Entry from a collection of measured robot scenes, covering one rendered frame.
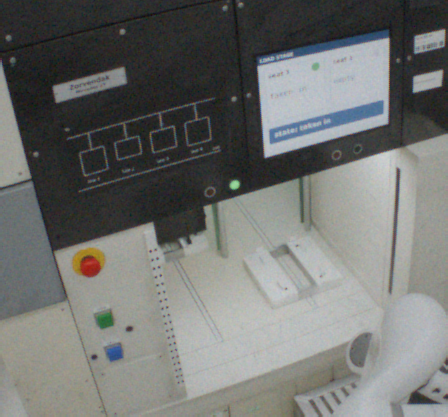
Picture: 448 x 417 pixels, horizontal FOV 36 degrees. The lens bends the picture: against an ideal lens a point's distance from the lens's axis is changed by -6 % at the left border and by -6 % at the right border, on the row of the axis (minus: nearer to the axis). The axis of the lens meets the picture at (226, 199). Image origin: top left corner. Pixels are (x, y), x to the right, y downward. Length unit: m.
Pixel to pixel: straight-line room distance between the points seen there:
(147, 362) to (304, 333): 0.45
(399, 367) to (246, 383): 0.97
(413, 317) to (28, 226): 0.72
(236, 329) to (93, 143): 0.80
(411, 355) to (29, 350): 0.88
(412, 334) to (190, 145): 0.62
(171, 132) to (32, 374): 0.60
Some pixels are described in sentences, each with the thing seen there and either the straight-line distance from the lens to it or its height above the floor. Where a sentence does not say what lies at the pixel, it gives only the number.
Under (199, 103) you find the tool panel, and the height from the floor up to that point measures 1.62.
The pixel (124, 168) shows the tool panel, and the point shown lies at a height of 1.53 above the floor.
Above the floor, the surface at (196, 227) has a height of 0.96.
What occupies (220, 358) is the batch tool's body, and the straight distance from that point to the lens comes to 1.80.
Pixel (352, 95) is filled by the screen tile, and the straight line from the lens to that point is 1.40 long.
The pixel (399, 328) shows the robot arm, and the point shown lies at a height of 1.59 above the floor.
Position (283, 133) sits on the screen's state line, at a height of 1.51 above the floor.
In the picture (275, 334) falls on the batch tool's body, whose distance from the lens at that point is 1.84.
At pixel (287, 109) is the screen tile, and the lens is 1.34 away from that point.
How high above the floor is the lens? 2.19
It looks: 35 degrees down
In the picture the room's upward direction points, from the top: 6 degrees counter-clockwise
